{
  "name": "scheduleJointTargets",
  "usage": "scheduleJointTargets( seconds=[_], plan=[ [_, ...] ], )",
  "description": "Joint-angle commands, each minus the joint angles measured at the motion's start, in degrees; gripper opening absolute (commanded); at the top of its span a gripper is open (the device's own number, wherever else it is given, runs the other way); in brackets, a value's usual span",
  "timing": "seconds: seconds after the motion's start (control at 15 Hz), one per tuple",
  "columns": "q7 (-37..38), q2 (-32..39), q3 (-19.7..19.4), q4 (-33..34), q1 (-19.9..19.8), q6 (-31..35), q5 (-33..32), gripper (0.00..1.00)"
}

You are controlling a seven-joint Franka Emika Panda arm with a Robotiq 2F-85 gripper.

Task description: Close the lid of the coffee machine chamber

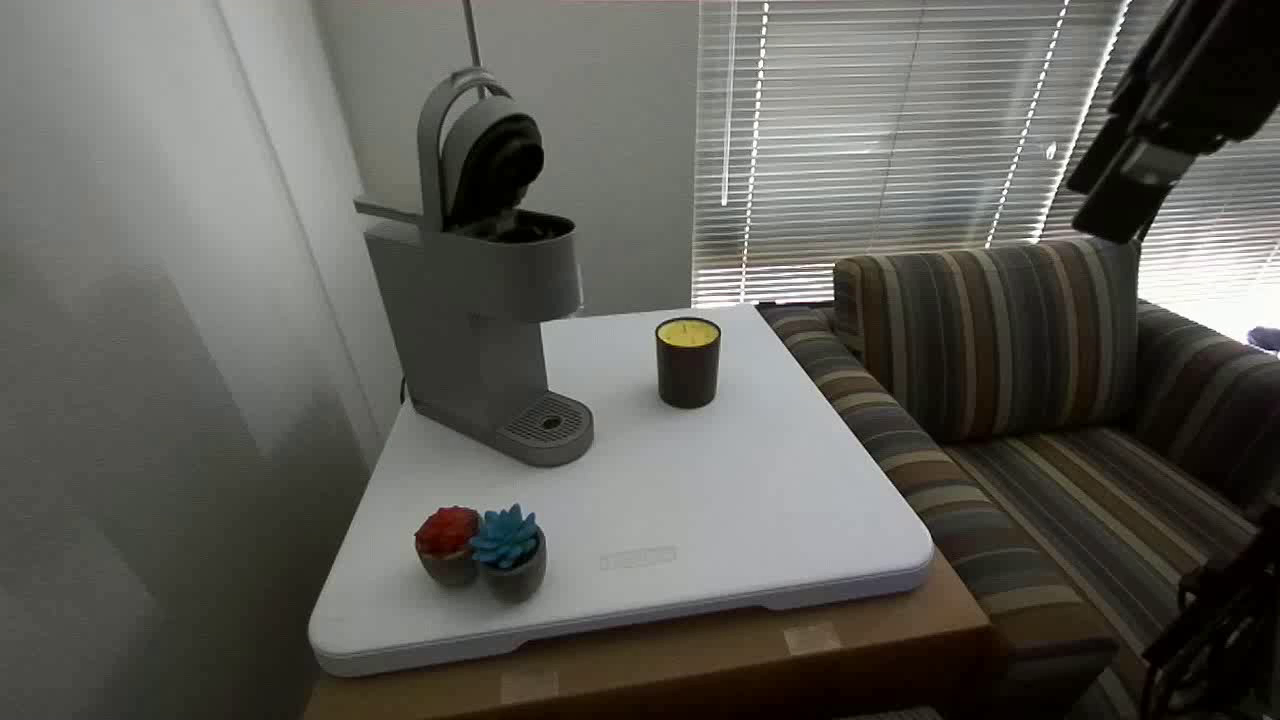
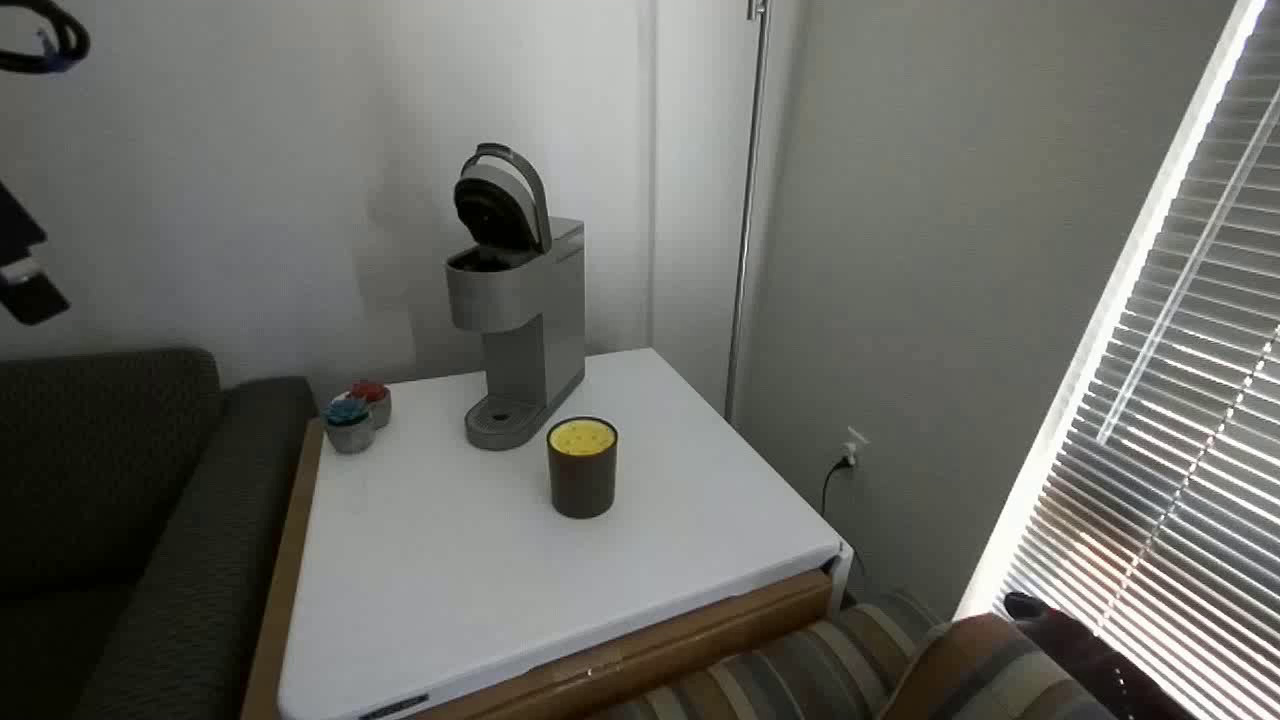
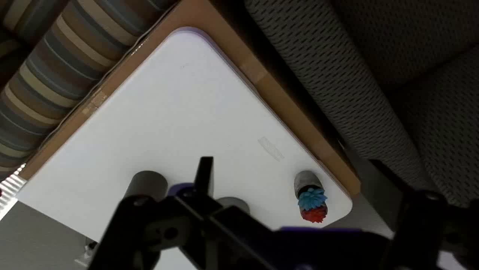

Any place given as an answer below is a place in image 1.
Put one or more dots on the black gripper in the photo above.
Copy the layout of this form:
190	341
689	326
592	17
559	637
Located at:
1207	72

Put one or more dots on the grey coffee machine body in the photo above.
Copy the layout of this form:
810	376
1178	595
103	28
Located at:
455	323

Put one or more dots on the striped sofa back cushion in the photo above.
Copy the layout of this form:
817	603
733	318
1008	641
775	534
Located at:
1001	333

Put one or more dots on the white window blinds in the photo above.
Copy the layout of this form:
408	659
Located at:
904	135

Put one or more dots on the striped fabric sofa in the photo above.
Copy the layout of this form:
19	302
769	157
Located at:
1067	523

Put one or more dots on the black tripod stand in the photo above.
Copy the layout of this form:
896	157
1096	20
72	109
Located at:
1227	625

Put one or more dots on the yellow candle in dark jar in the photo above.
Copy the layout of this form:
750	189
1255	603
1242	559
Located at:
689	373

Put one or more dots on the white plastic table board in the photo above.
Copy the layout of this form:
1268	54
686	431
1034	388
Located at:
693	495

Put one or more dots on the brown wooden table base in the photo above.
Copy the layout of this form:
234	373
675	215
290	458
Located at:
747	663

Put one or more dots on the red succulent in pot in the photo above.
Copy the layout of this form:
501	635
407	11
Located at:
447	534

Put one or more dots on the thin vertical wall rod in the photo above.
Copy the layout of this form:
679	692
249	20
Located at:
471	33

